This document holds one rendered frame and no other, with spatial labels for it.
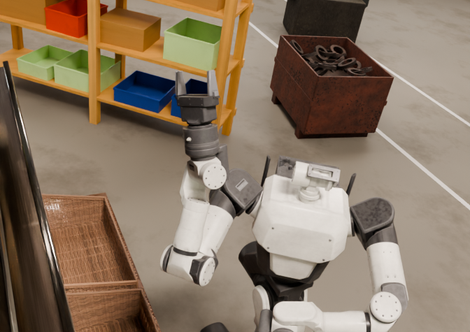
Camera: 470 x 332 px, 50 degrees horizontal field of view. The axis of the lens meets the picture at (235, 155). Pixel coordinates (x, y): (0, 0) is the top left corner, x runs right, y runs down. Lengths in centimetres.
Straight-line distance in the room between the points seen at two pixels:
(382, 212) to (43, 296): 92
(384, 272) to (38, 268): 87
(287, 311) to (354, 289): 194
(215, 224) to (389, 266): 49
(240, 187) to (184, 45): 244
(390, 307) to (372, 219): 25
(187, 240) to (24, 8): 339
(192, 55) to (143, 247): 145
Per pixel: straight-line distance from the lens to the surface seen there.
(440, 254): 383
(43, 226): 126
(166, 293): 300
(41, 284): 117
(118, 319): 212
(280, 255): 153
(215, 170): 125
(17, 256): 124
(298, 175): 140
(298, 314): 136
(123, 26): 399
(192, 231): 130
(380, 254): 147
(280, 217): 144
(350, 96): 444
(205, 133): 124
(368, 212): 151
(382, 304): 140
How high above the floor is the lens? 227
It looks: 33 degrees down
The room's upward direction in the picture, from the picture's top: 10 degrees clockwise
